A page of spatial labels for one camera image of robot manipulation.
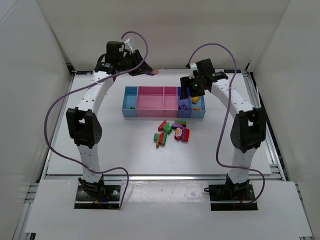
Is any yellow lego brick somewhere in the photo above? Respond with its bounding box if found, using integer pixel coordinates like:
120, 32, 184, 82
191, 96, 200, 104

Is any lavender lego piece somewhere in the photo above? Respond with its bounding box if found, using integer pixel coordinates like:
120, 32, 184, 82
146, 69, 159, 76

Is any red curved lego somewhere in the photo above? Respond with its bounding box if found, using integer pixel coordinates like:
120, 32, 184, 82
157, 120, 168, 131

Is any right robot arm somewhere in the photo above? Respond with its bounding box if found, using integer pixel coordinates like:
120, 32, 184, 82
180, 58, 267, 191

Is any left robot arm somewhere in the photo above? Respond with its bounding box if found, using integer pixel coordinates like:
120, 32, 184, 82
66, 39, 153, 191

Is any light blue right bin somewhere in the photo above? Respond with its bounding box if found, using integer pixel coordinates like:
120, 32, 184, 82
190, 96, 206, 119

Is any light blue bin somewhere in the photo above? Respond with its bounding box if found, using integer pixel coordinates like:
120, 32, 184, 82
122, 86, 138, 118
190, 96, 206, 119

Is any orange lego in bin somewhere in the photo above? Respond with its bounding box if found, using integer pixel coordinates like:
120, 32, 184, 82
192, 107, 202, 111

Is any small pink bin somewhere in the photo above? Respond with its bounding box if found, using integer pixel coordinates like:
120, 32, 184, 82
163, 86, 178, 118

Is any light blue left bin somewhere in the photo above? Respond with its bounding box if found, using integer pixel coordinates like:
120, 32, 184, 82
122, 86, 138, 118

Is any large pink bin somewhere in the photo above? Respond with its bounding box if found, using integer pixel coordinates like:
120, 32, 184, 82
136, 86, 164, 118

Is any green brown flat lego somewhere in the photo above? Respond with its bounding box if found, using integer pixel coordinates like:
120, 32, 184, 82
174, 120, 187, 128

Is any red purple lego block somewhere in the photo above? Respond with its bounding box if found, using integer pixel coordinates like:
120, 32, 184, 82
181, 128, 190, 143

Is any red flower lego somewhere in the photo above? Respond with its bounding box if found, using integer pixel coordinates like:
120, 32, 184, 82
174, 127, 183, 141

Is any green red brown lego stack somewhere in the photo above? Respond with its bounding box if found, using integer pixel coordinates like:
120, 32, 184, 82
153, 132, 168, 148

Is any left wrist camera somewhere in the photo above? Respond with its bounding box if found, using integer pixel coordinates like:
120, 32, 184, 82
123, 36, 135, 53

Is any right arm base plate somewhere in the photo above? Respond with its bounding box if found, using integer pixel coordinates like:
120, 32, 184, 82
203, 184, 258, 212

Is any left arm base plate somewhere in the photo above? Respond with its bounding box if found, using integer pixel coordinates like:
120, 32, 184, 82
74, 180, 121, 210

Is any aluminium front rail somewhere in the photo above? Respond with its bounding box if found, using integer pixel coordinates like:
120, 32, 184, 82
44, 172, 283, 181

